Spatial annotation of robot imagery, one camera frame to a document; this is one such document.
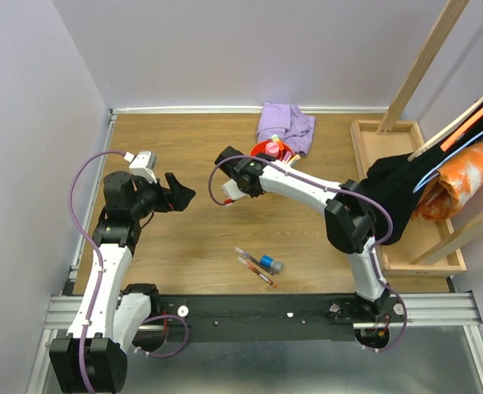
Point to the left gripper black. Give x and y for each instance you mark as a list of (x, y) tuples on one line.
[(177, 197)]

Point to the purple ink clear pen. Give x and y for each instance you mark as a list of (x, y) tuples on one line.
[(252, 259)]

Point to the pink capped clear pencil tube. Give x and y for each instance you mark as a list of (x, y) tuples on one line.
[(272, 149)]

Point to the red ink pen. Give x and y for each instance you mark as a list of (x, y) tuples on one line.
[(250, 267)]

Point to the blue capped grey glue stick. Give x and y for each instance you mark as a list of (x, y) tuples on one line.
[(272, 265)]

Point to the pink capped white marker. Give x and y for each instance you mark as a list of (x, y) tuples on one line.
[(287, 156)]

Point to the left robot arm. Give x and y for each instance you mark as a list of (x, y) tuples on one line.
[(92, 357)]

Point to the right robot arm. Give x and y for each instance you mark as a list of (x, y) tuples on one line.
[(355, 223)]

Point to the orange round organizer container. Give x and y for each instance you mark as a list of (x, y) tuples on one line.
[(258, 149)]

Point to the purple crumpled cloth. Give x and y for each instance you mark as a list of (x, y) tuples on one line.
[(289, 123)]

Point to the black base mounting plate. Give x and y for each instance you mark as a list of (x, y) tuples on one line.
[(274, 317)]

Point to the black garment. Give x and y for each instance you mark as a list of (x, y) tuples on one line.
[(397, 183)]

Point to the wooden tray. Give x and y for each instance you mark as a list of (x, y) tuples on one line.
[(420, 235)]

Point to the orange white bag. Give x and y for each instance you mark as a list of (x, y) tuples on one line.
[(455, 183)]

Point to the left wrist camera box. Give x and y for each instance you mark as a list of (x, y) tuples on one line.
[(143, 165)]

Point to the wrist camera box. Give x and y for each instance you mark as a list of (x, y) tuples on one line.
[(143, 165), (232, 192)]

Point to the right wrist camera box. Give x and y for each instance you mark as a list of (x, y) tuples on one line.
[(232, 192)]

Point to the aluminium extrusion rail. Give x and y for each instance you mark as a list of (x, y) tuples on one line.
[(424, 310)]

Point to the wooden rack frame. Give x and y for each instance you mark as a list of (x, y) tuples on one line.
[(439, 32)]

